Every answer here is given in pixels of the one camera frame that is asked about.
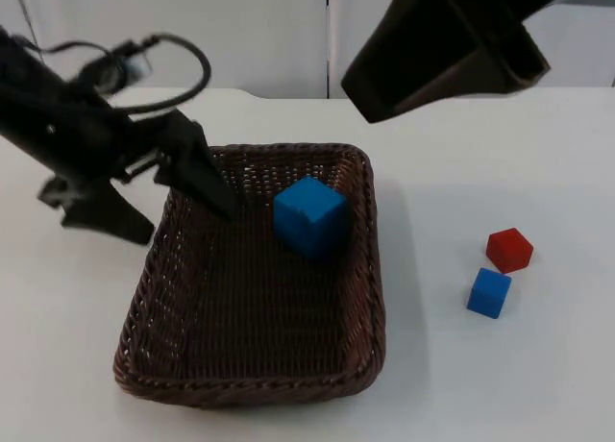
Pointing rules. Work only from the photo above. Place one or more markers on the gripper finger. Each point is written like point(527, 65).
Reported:
point(101, 206)
point(197, 173)

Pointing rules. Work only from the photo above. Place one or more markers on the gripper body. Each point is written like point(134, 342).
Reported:
point(96, 139)

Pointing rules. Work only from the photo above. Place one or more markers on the dark brown wicker basket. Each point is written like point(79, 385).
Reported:
point(250, 317)

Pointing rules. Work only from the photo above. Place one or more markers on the large blue cube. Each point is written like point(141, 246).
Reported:
point(310, 216)

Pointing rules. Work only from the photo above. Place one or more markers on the small blue cube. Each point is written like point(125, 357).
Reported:
point(487, 290)

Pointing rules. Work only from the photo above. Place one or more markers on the red cube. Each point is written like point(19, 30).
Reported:
point(509, 250)

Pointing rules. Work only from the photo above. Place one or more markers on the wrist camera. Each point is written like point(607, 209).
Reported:
point(120, 67)

